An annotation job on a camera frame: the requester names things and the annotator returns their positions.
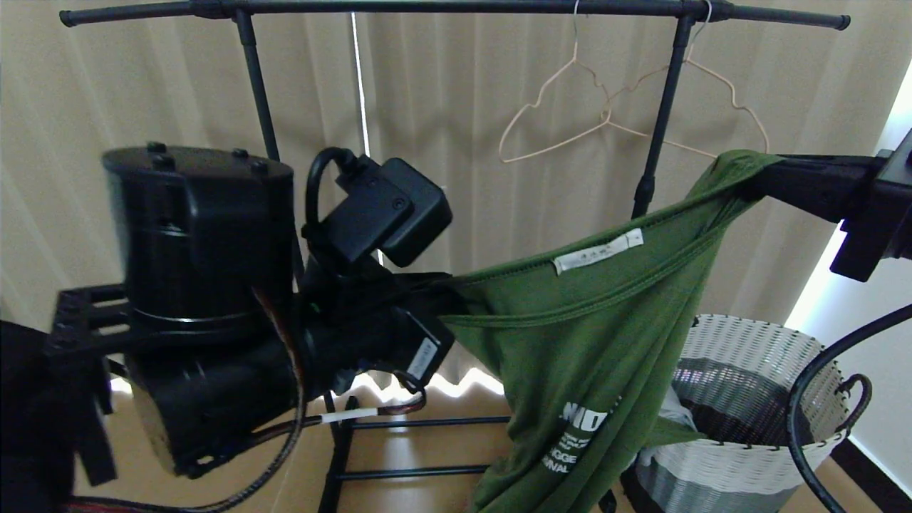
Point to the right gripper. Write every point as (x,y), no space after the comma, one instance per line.
(883,228)

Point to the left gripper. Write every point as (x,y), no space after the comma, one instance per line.
(356,328)

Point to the pink clothes hanger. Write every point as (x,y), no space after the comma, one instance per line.
(741,107)
(548,146)

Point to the green long-sleeved shirt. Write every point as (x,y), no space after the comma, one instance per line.
(570,342)

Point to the white laundry basket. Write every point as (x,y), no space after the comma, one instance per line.
(748,349)

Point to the black clothes rack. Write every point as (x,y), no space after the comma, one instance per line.
(427,7)

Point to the beige curtain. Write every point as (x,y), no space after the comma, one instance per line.
(442,107)

